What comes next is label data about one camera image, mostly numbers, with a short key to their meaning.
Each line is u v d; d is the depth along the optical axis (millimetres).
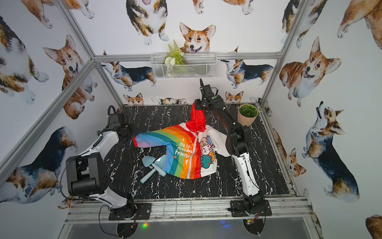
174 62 817
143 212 733
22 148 519
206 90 786
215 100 736
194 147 954
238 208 732
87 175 450
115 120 717
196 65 1001
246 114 1005
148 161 893
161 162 882
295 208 753
